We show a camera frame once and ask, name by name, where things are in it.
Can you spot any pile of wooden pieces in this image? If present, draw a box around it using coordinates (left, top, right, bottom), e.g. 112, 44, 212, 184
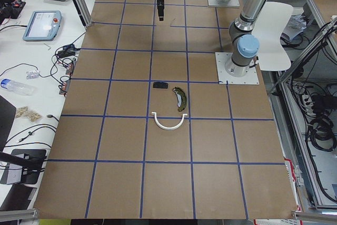
15, 106, 42, 122

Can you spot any black brake pad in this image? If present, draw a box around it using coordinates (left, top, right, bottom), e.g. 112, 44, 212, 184
153, 82, 169, 89

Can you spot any near teach pendant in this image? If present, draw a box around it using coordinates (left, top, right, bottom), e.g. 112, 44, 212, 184
23, 11, 62, 42

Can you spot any clear plastic water bottle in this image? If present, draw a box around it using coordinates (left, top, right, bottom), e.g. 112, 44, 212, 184
1, 79, 35, 95

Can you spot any blister pill pack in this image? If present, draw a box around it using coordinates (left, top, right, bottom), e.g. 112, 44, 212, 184
26, 70, 40, 80

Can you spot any white curved plastic bracket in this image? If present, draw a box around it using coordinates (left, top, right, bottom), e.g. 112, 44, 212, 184
151, 112, 189, 131

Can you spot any olive brake shoe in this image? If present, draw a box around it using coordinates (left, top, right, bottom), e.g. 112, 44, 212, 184
172, 86, 187, 112

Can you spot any white chair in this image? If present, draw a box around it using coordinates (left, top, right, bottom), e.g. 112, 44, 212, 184
252, 2, 293, 71

